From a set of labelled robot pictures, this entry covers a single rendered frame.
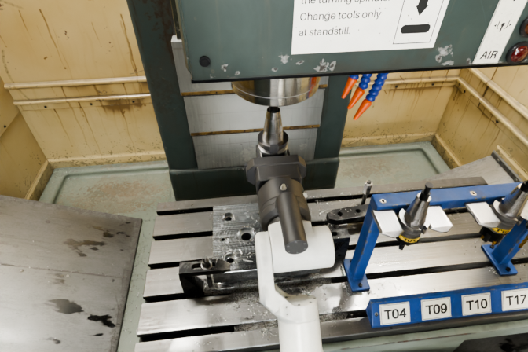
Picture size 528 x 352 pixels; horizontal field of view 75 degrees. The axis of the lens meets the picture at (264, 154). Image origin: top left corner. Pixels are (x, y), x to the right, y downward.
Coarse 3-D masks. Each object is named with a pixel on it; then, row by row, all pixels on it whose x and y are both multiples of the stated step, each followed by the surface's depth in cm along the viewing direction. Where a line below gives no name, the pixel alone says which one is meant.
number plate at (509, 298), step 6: (522, 288) 90; (504, 294) 90; (510, 294) 90; (516, 294) 90; (522, 294) 90; (504, 300) 90; (510, 300) 90; (516, 300) 90; (522, 300) 90; (504, 306) 90; (510, 306) 90; (516, 306) 90; (522, 306) 90
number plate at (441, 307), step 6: (426, 300) 88; (432, 300) 88; (438, 300) 88; (444, 300) 88; (426, 306) 88; (432, 306) 88; (438, 306) 88; (444, 306) 88; (450, 306) 89; (426, 312) 88; (432, 312) 88; (438, 312) 88; (444, 312) 88; (450, 312) 89; (426, 318) 88; (432, 318) 88
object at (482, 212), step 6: (468, 204) 78; (474, 204) 78; (480, 204) 78; (486, 204) 78; (468, 210) 77; (474, 210) 77; (480, 210) 77; (486, 210) 77; (492, 210) 77; (474, 216) 76; (480, 216) 76; (486, 216) 76; (492, 216) 76; (480, 222) 74; (486, 222) 74; (492, 222) 74; (498, 222) 74; (492, 228) 74
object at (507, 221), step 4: (496, 200) 78; (500, 200) 79; (496, 204) 77; (492, 208) 77; (496, 208) 76; (496, 212) 76; (500, 212) 75; (524, 212) 75; (500, 216) 75; (504, 216) 74; (508, 216) 74; (520, 216) 75; (524, 216) 74; (500, 220) 76; (504, 220) 75; (508, 220) 74; (512, 220) 74; (516, 220) 74; (520, 220) 75; (500, 224) 76; (504, 224) 75; (508, 224) 75; (512, 224) 75
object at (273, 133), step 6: (270, 114) 65; (276, 114) 65; (270, 120) 66; (276, 120) 66; (264, 126) 68; (270, 126) 67; (276, 126) 67; (282, 126) 68; (264, 132) 68; (270, 132) 67; (276, 132) 67; (282, 132) 69; (264, 138) 69; (270, 138) 68; (276, 138) 68; (282, 138) 69
